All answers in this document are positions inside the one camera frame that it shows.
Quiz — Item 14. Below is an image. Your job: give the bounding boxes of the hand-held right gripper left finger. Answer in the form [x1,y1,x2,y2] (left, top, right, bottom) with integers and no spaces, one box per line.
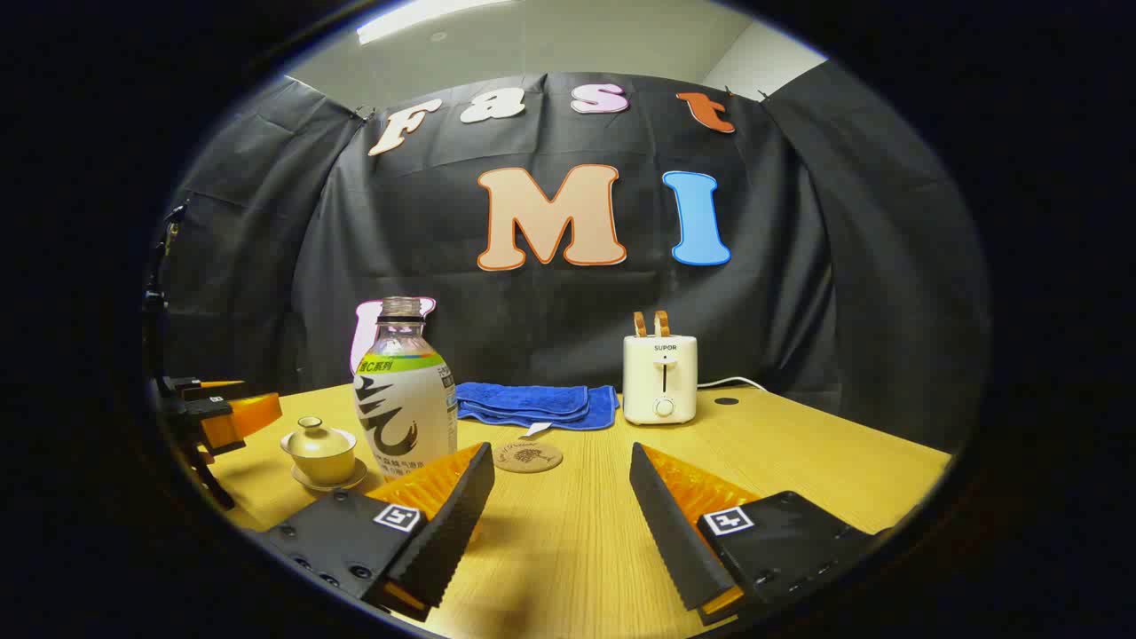
[257,441,496,622]

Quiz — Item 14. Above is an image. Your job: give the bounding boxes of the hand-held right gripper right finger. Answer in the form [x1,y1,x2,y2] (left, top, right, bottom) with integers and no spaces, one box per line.
[629,442,893,627]

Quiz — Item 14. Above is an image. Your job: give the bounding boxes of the round wooden coaster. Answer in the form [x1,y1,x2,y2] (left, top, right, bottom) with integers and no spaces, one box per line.
[493,441,564,474]

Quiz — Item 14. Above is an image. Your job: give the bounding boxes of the clear water bottle white label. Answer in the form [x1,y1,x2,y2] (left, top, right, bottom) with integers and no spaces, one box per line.
[353,296,459,485]

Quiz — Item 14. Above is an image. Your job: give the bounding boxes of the cream ceramic saucer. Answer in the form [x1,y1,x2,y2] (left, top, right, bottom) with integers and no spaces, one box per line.
[291,459,368,493]

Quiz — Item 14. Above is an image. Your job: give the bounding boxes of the folded blue towel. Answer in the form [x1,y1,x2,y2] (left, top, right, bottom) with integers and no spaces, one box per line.
[455,382,620,432]

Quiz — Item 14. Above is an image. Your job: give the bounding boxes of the white toaster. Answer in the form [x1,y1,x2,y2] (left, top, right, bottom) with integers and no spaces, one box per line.
[622,334,698,426]

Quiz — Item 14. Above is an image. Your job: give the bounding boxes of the black backdrop cloth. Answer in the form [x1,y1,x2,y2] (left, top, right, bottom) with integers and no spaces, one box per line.
[160,60,990,454]

